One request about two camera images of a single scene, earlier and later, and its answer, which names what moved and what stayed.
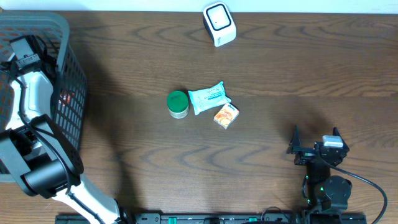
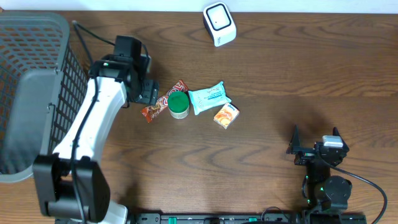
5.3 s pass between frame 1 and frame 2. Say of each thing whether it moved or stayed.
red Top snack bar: moved
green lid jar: stayed
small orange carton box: stayed
